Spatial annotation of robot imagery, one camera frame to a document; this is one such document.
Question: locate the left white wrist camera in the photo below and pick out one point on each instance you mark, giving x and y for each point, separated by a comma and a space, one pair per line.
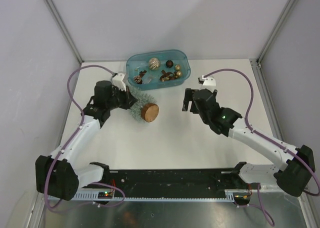
119, 81

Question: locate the pine cone ornament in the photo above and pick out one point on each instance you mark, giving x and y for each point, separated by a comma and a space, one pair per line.
137, 79

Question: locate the silver gold bauble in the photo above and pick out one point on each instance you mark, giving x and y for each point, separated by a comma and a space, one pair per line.
154, 63

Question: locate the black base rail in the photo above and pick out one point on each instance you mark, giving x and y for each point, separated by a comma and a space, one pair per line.
182, 184

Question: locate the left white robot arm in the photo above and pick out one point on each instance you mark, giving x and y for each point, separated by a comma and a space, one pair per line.
56, 174

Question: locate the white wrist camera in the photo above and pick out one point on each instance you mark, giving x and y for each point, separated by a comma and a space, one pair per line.
207, 83
119, 81

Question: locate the dark brown bauble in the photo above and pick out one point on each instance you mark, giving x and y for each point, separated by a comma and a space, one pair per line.
169, 63

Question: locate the small frosted christmas tree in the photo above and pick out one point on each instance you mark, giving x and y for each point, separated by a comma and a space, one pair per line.
145, 109

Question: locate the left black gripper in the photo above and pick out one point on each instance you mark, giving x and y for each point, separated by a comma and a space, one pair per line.
129, 99

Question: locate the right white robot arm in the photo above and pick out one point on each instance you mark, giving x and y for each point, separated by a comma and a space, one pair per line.
294, 165

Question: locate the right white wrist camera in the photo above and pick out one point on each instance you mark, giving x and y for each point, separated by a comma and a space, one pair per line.
207, 83

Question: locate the clear battery box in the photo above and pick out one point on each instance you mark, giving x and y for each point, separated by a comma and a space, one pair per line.
147, 79

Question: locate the gold bell cluster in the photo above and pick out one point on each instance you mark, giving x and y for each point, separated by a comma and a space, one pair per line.
178, 71

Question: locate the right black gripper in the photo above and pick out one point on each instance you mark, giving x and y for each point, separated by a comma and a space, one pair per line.
189, 92

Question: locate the teal plastic container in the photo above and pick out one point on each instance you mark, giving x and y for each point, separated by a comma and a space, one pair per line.
137, 65

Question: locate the brown ribbon ornament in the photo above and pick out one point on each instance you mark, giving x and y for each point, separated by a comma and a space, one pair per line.
167, 76

